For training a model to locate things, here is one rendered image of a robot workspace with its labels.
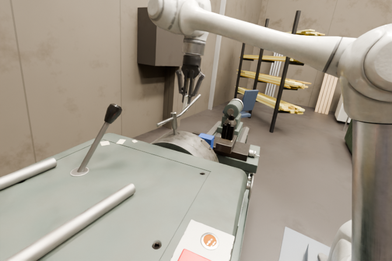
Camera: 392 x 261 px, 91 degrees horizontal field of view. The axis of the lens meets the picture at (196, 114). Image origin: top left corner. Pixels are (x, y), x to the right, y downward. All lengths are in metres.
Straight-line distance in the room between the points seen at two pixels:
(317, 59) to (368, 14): 8.69
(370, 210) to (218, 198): 0.32
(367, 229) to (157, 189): 0.45
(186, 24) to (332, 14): 8.74
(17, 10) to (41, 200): 2.35
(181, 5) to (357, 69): 0.46
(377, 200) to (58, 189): 0.63
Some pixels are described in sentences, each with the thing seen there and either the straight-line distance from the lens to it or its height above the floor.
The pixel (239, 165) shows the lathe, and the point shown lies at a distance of 1.30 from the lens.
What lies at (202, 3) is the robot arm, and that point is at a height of 1.71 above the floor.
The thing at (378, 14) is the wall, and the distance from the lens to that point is 9.36.
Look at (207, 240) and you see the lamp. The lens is 0.36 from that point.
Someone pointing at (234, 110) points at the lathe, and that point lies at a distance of 1.76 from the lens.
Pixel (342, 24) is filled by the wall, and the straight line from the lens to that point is 9.21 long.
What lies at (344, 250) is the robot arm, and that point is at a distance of 0.86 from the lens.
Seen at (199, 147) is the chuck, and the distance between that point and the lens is 0.70.
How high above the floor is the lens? 1.53
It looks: 17 degrees down
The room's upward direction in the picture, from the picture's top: 6 degrees clockwise
